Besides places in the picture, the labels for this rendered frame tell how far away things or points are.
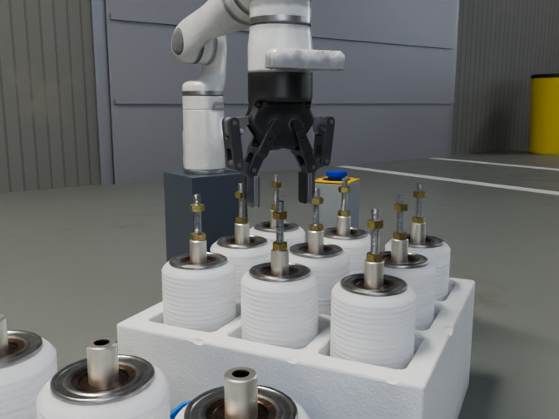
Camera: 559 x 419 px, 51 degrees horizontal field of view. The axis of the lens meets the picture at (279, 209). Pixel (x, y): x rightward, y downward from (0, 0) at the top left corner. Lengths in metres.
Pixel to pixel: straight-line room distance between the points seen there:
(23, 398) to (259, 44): 0.42
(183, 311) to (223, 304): 0.05
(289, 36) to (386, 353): 0.36
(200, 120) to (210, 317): 0.63
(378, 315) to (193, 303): 0.24
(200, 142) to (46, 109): 2.12
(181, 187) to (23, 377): 0.83
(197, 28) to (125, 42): 2.23
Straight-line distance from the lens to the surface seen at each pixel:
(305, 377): 0.66
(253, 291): 0.69
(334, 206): 1.07
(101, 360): 0.46
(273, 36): 0.66
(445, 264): 0.88
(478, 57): 5.67
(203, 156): 1.29
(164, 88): 3.53
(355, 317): 0.64
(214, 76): 1.30
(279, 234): 0.70
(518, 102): 6.24
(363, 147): 4.50
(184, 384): 0.75
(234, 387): 0.39
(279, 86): 0.65
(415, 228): 0.88
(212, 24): 1.20
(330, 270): 0.78
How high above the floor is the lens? 0.46
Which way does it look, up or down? 10 degrees down
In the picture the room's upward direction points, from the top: straight up
